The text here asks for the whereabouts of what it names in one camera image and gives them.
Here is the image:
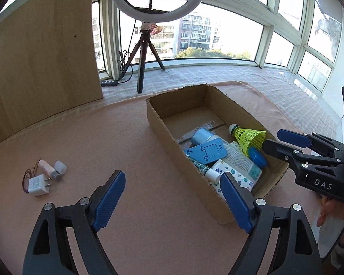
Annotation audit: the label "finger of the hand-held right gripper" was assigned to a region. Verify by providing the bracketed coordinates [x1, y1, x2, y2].
[262, 139, 344, 178]
[277, 129, 344, 155]

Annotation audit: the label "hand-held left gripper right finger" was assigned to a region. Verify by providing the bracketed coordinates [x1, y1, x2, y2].
[219, 171, 324, 275]

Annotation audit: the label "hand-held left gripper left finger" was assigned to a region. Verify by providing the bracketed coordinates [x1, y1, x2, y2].
[22, 170, 127, 275]

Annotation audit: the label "blue round case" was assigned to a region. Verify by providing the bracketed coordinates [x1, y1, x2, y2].
[248, 147, 268, 169]

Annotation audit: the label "white patterned tissue pack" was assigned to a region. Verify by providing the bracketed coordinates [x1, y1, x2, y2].
[211, 159, 257, 202]

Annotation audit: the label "yellow plastic shuttlecock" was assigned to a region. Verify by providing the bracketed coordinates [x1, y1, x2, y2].
[228, 124, 267, 157]

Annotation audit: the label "small green patterned tube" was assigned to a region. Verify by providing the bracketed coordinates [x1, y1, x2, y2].
[189, 156, 221, 182]

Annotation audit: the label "silver bottle with blue cap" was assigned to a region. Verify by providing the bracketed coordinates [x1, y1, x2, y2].
[191, 128, 263, 182]

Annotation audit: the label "blue phone stand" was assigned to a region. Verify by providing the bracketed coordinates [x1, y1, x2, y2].
[185, 138, 227, 165]

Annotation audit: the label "white charger plug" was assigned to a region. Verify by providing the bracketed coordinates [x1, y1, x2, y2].
[28, 174, 52, 197]

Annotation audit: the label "cardboard box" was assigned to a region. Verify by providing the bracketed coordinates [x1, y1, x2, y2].
[146, 84, 290, 225]

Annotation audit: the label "thin maroon cord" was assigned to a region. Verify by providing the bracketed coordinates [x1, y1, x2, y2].
[22, 159, 42, 192]

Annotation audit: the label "person's right hand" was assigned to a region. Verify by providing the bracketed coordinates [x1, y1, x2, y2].
[317, 196, 344, 227]

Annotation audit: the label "small pink tube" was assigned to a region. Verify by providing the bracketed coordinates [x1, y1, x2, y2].
[38, 160, 63, 181]

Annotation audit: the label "black tripod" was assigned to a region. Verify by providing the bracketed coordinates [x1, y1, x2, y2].
[125, 23, 166, 94]

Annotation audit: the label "apartment buildings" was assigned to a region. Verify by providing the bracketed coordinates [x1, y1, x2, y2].
[176, 11, 221, 50]

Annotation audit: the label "light wooden board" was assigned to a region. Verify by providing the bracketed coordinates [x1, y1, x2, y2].
[0, 0, 104, 146]

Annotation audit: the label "red and white tape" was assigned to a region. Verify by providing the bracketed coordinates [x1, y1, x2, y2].
[140, 23, 163, 36]

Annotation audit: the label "white window frame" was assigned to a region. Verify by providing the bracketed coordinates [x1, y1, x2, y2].
[90, 0, 344, 98]

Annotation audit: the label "black ring light cable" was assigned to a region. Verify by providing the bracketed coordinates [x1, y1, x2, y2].
[117, 50, 134, 83]

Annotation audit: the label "white ring light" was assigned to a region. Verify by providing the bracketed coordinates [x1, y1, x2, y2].
[108, 0, 208, 23]

